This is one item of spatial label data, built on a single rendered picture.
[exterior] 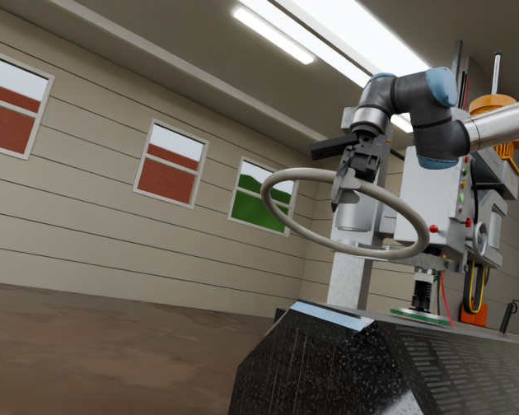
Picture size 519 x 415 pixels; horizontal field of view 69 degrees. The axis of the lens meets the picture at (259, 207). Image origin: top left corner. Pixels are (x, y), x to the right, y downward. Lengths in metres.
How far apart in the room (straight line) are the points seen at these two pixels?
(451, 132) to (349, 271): 1.46
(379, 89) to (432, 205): 0.74
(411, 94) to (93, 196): 6.36
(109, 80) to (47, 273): 3.43
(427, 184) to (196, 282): 6.46
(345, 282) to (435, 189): 0.91
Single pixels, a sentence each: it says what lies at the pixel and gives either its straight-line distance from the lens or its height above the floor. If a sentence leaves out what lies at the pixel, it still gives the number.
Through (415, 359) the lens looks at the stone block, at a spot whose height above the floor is 0.79.
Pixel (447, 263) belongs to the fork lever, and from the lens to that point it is 1.70.
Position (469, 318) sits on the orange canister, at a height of 0.92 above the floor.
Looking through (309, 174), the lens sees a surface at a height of 1.18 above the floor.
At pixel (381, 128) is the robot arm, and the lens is 0.95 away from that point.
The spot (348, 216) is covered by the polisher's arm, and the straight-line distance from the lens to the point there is 2.29.
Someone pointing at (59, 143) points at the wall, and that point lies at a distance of 6.97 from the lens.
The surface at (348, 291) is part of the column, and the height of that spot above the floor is 0.93.
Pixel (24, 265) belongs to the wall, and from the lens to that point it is 6.87.
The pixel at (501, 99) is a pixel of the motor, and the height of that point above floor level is 2.11.
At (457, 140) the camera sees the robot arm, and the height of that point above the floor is 1.32.
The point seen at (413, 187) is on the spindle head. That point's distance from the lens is 1.68.
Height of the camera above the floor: 0.93
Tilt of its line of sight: 10 degrees up
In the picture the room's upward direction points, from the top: 12 degrees clockwise
